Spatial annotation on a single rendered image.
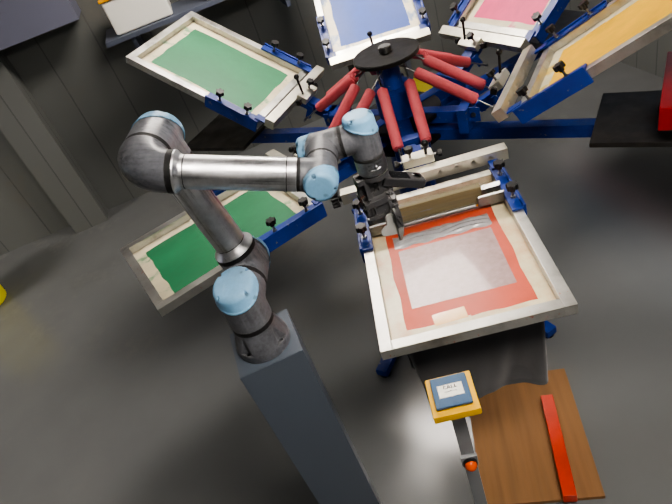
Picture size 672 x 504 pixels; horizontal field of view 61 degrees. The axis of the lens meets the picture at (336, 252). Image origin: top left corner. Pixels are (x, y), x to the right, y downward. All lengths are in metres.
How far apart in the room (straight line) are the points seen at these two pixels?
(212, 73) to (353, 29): 0.87
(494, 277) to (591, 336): 1.15
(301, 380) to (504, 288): 0.71
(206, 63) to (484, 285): 2.06
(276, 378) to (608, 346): 1.80
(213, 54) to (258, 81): 0.31
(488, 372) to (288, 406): 0.73
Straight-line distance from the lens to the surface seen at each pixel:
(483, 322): 1.74
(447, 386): 1.64
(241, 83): 3.22
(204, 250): 2.52
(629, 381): 2.84
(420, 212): 2.14
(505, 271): 1.93
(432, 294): 1.90
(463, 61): 2.97
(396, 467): 2.67
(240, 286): 1.44
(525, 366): 2.09
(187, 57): 3.36
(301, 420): 1.73
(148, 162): 1.27
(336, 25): 3.60
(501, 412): 2.72
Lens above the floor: 2.28
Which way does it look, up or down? 37 degrees down
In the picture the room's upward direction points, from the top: 21 degrees counter-clockwise
